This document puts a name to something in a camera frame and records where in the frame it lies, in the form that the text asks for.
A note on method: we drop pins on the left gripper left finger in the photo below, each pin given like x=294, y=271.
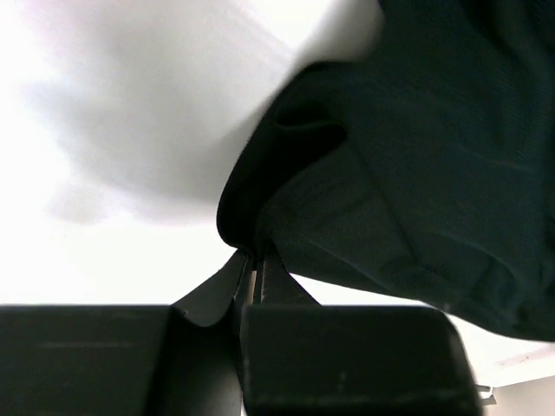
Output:
x=174, y=359

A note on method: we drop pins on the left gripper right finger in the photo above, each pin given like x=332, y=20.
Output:
x=299, y=357

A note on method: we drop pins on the black shorts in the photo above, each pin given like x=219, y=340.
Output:
x=425, y=171

